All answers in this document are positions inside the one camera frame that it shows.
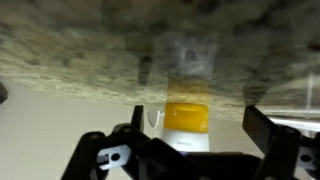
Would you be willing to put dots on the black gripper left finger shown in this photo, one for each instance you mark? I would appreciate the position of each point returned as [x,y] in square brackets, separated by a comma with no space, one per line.
[83,160]

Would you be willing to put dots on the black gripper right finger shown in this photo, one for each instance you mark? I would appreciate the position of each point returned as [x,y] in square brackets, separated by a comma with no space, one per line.
[283,150]

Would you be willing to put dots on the white tube with yellow cap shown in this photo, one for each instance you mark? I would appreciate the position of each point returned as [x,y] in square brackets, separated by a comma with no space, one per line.
[186,123]

